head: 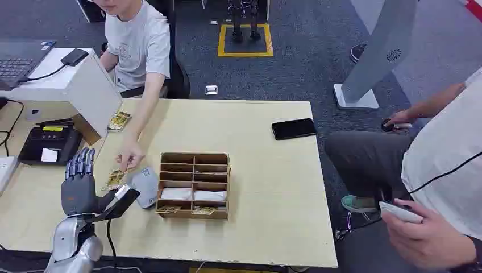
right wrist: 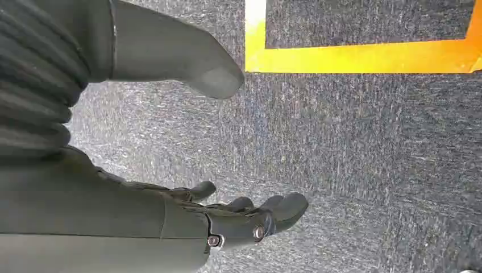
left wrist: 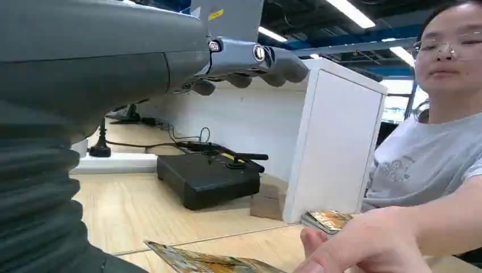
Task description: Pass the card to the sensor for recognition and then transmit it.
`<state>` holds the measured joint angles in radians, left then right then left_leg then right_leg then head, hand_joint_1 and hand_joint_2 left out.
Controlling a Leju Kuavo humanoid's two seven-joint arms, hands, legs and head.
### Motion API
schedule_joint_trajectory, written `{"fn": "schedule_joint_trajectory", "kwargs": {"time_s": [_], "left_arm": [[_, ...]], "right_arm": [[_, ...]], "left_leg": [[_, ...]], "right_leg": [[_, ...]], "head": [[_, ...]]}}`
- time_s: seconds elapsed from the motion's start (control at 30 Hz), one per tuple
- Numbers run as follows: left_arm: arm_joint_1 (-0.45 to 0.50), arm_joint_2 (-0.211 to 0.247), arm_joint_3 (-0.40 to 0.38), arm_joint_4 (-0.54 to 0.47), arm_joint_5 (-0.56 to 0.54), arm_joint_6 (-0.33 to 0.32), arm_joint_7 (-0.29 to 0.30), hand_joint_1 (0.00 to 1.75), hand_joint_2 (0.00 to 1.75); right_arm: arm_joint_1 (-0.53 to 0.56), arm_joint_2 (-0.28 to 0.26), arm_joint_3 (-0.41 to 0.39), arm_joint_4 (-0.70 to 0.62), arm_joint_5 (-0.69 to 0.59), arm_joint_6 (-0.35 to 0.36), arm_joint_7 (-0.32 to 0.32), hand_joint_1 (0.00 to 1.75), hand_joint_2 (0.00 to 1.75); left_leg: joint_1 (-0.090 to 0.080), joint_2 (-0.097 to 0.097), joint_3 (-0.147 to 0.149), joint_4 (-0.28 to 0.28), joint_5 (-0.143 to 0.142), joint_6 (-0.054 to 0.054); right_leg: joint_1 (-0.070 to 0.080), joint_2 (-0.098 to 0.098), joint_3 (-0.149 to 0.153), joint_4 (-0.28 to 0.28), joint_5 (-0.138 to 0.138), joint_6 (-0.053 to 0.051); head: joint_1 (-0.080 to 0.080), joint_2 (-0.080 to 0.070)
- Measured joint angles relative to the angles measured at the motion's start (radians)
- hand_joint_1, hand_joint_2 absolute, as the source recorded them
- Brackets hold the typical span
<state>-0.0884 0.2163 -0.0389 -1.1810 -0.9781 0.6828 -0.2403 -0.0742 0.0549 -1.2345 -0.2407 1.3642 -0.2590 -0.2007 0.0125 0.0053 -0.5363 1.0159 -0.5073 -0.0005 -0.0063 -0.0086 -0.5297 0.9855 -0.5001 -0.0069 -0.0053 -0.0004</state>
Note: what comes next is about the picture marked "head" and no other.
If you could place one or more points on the person in white shirt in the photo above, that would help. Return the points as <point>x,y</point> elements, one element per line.
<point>444,158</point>

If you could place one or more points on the white card stack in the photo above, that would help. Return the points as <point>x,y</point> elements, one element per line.
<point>176,193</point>
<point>210,195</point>

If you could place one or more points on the white desk riser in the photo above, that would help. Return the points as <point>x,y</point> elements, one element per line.
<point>94,90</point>

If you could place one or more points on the grey pad with QR label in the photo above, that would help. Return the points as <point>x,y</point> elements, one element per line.
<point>146,186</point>

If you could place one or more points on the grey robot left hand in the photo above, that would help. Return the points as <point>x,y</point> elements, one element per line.
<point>78,194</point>

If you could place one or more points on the gold printed card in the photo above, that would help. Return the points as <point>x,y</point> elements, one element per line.
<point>168,210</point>
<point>203,211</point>
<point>115,178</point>

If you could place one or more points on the black desk terminal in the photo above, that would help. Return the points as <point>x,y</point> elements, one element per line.
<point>51,141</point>

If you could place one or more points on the teal shoe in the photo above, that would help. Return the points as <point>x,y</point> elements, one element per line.
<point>357,204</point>

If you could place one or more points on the grey standing kiosk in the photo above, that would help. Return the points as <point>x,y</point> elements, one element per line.
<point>380,49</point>

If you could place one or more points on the silver floor socket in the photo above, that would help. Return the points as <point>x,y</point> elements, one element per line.
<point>211,90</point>

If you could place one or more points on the black round device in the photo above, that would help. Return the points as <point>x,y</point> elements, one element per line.
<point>387,126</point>

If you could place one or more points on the dark shoe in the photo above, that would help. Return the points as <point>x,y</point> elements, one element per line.
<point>357,52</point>

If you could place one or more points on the white handheld controller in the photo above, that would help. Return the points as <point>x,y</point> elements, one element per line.
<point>399,213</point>

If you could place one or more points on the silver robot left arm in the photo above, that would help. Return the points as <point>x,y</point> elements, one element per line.
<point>71,245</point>

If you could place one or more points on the black robot legs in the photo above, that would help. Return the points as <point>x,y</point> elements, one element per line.
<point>237,22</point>

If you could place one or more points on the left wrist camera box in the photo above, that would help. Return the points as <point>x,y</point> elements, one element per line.
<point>121,203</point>

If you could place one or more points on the black external drive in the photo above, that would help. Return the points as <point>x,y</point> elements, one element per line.
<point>74,57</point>

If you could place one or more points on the person's hand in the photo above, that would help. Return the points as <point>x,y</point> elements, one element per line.
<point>402,116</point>
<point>130,153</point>
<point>429,239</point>

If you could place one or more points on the dark laptop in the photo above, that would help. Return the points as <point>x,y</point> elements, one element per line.
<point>19,60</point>

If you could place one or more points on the black smartphone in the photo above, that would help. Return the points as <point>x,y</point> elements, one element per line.
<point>294,129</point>

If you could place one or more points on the wooden compartment card box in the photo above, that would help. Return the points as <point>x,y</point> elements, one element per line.
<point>194,216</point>

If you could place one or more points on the seated person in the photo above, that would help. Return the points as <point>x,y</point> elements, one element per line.
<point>137,45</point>

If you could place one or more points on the stack of gold cards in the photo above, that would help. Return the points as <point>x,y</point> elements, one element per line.
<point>119,121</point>

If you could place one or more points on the white paper slip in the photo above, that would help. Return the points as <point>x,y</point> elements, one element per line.
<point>49,155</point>

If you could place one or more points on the white flat box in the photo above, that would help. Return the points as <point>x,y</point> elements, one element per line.
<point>6,171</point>

